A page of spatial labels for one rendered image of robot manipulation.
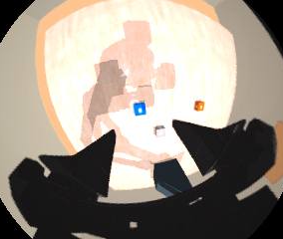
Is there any small orange block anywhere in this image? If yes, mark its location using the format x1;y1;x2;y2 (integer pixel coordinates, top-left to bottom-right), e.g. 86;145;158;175
194;101;205;112

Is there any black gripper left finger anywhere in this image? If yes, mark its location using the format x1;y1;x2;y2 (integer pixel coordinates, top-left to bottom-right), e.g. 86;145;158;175
38;130;117;198

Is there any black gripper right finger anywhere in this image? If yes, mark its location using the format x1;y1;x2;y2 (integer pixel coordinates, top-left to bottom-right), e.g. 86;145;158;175
172;119;246;176

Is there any small blue block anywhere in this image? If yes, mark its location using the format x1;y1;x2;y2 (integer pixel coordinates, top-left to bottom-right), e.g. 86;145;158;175
134;103;146;117

